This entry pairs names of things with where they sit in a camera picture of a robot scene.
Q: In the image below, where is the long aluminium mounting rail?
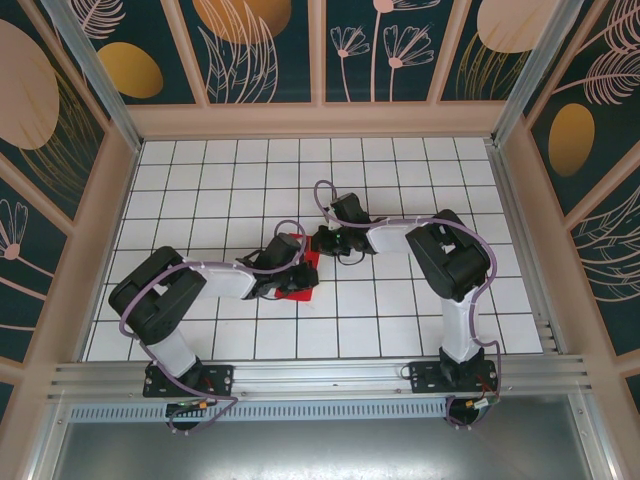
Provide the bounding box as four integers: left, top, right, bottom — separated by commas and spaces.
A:
47, 354, 594, 401

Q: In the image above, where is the small controller board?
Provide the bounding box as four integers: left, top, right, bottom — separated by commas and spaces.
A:
464, 394, 504, 414
164, 398, 214, 419

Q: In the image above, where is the aluminium side rail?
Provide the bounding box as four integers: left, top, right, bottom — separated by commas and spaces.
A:
484, 139, 571, 357

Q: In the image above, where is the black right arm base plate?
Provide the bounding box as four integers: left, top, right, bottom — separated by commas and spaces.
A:
408, 359, 501, 396

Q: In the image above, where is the red cloth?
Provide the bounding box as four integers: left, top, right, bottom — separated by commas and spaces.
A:
273, 231, 322, 305

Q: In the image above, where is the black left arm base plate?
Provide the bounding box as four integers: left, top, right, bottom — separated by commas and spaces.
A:
142, 363, 236, 399

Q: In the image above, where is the grey metal shelf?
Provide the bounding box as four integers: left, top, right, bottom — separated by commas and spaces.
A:
29, 418, 616, 480

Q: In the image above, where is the slotted grey cable duct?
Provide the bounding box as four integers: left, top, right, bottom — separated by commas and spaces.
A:
67, 397, 451, 424

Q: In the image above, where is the aluminium corner post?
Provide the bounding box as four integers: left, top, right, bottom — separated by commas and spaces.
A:
42, 0, 145, 154
489, 0, 599, 149

